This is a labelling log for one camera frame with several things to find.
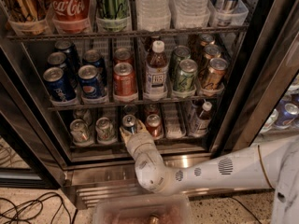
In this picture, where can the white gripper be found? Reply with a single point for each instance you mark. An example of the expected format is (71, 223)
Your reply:
(139, 140)

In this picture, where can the blue silver redbull can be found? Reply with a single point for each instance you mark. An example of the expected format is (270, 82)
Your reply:
(129, 123)

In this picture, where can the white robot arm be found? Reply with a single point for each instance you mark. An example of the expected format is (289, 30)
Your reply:
(272, 165)

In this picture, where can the red soda can bottom shelf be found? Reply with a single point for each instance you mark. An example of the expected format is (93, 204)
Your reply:
(154, 125)

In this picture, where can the rear red can bottom shelf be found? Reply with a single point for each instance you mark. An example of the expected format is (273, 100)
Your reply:
(151, 109)

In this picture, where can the white sprite can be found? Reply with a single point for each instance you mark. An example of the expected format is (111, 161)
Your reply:
(79, 130)
(105, 129)

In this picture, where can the rear white can bottom left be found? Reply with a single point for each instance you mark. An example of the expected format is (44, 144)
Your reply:
(84, 114)

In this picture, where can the front orange soda can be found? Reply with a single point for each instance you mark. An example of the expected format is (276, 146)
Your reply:
(124, 79)

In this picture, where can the orange soda can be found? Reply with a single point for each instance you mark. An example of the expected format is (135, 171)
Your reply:
(124, 79)
(123, 55)

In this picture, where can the white sprite can left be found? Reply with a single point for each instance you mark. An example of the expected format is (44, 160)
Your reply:
(79, 130)

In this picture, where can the tea bottle middle shelf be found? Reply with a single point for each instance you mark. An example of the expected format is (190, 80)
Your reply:
(156, 69)

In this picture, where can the tea bottle shelf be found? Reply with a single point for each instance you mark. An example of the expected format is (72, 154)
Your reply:
(156, 69)
(200, 120)

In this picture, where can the tea bottle bottom shelf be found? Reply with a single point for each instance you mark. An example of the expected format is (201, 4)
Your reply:
(200, 120)

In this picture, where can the front green can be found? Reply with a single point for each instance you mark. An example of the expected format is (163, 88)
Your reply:
(185, 76)

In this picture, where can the pepsi can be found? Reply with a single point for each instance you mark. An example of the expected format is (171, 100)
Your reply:
(70, 50)
(94, 57)
(59, 59)
(90, 82)
(58, 85)

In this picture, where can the rear orange soda can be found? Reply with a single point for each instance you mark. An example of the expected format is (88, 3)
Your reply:
(123, 55)

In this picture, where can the rear green can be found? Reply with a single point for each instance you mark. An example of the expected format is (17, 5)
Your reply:
(179, 53)

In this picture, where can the rear left pepsi can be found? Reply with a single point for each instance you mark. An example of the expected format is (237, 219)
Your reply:
(70, 50)

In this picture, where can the front left pepsi can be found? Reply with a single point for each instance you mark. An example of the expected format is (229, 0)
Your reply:
(58, 85)

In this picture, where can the stainless steel fridge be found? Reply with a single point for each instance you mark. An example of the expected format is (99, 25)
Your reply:
(37, 132)

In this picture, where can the middle left pepsi can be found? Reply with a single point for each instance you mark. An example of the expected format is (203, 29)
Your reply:
(59, 59)

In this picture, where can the front gold can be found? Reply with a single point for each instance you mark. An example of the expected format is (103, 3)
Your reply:
(214, 72)

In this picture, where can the middle gold can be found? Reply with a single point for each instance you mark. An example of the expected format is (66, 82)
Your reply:
(209, 52)

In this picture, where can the rear gold can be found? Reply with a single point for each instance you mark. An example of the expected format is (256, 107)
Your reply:
(198, 42)

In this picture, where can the green can top shelf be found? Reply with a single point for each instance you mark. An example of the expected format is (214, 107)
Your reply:
(112, 15)

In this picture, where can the red coca-cola can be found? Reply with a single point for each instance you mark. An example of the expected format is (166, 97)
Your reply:
(70, 14)

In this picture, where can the white can right fridge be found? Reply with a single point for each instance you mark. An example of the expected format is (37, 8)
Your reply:
(270, 121)

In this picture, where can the right fridge glass door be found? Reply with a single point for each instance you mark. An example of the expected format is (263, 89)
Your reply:
(266, 64)

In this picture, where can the blue can right fridge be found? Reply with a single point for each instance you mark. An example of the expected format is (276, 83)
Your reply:
(287, 113)

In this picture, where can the gold can top shelf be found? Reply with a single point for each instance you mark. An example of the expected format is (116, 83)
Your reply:
(28, 17)

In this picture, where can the clear plastic bin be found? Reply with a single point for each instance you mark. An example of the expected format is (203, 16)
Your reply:
(144, 209)

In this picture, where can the clear water bottle left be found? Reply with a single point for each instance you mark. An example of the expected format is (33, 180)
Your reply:
(153, 15)

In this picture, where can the clear water bottle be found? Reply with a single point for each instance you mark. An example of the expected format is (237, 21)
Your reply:
(189, 13)
(153, 15)

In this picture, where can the clear water bottle right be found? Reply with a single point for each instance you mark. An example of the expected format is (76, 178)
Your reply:
(189, 13)

